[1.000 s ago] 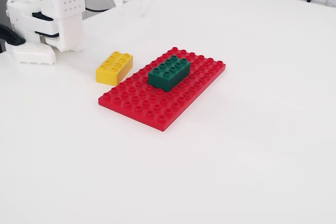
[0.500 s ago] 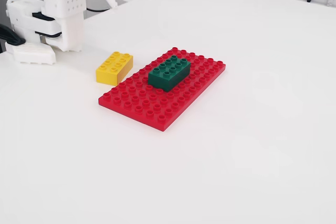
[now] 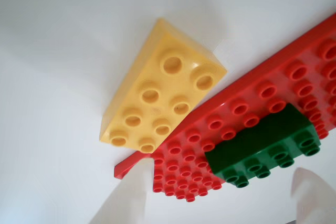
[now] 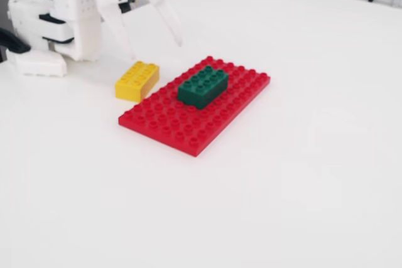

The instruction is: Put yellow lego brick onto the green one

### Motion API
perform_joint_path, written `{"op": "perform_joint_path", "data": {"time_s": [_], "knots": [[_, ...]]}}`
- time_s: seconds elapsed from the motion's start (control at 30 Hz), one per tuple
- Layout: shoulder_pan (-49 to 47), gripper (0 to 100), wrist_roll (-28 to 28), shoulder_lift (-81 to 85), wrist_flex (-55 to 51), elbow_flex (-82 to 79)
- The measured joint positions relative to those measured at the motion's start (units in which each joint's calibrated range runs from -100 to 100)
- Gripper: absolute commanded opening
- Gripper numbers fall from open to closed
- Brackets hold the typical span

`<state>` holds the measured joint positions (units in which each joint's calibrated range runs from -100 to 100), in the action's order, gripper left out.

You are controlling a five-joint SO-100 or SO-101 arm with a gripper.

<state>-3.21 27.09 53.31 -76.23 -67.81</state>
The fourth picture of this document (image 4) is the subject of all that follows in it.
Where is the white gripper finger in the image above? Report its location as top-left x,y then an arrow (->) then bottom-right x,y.
139,0 -> 183,48
99,0 -> 136,61

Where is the yellow lego brick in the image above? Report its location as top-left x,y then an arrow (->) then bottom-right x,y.
115,60 -> 160,103

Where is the white arm base clamp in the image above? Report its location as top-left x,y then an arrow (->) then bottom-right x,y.
6,50 -> 68,77

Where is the green lego brick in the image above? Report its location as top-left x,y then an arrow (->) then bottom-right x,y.
177,65 -> 229,110

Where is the red lego baseplate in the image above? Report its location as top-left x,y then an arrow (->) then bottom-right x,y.
118,55 -> 271,158

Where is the black cable bundle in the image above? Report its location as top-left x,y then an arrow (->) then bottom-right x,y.
0,28 -> 31,62

